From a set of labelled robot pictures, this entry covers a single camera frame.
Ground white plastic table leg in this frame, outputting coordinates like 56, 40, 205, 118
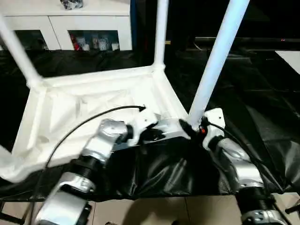
151, 0, 170, 71
188, 0, 250, 128
0, 13, 44, 89
0, 144, 13, 170

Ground white flat sheet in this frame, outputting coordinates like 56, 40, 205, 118
275, 50, 300, 74

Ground white plastic table top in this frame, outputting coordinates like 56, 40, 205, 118
0, 65, 189, 185

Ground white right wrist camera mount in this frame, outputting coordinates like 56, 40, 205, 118
201, 107, 226, 150

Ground long black bar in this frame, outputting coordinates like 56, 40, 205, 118
194, 36, 300, 51

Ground dark folding stand frame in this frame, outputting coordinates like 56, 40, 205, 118
0, 201, 26, 224

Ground black floor stand base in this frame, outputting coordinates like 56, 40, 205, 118
285, 203, 300, 214

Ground red bottle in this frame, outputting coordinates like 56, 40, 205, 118
70, 35, 79, 50

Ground dark objects on cabinet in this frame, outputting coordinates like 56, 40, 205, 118
60, 0, 84, 10

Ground black left wrist camera cable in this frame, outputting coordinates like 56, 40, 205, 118
30, 105, 146, 225

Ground white glass-door cabinet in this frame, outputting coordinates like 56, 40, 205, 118
0, 0, 133, 51

